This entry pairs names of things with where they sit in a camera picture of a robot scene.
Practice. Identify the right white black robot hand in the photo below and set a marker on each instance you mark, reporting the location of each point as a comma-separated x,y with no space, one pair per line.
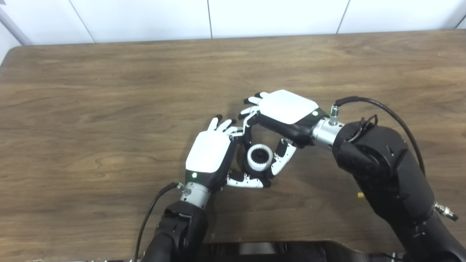
287,107

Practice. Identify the grey wall corner post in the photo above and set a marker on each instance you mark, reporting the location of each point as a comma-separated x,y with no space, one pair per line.
14,27

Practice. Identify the black robot torso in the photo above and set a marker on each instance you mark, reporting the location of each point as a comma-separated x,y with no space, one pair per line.
291,251

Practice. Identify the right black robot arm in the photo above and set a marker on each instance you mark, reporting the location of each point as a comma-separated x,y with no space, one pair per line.
393,171

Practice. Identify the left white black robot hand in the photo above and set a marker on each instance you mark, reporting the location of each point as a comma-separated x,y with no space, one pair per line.
209,153

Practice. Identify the round black part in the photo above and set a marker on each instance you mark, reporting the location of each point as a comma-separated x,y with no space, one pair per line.
251,174

